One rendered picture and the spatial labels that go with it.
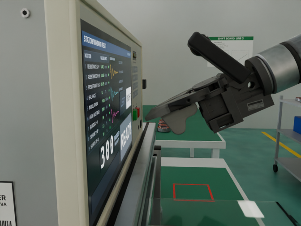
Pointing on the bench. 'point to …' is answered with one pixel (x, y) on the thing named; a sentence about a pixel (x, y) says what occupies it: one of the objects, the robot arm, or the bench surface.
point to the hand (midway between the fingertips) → (150, 112)
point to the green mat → (202, 191)
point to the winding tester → (53, 110)
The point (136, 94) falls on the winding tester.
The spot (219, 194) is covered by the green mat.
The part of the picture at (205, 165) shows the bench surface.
